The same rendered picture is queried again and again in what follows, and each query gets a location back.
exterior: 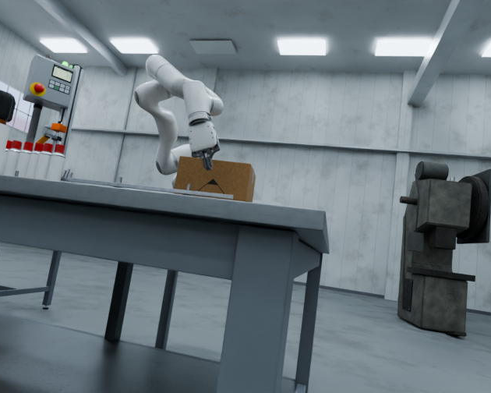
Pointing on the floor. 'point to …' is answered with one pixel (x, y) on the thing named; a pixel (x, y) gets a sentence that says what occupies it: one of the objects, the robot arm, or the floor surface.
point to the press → (440, 245)
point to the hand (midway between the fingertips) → (207, 164)
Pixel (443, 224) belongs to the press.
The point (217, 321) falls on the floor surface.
